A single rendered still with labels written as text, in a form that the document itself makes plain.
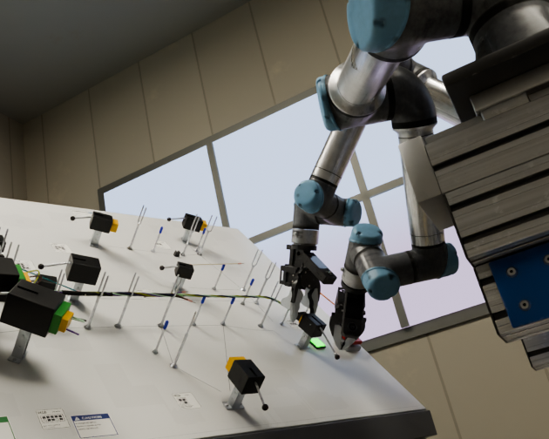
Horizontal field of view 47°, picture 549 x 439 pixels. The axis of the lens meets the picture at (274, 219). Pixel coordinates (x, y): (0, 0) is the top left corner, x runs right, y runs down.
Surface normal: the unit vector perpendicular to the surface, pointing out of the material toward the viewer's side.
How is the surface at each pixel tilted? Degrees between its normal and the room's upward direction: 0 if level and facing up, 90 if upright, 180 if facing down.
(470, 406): 90
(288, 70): 90
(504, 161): 90
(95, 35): 180
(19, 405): 54
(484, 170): 90
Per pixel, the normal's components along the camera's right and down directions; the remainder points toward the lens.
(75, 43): 0.22, 0.89
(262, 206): -0.44, -0.29
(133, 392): 0.38, -0.88
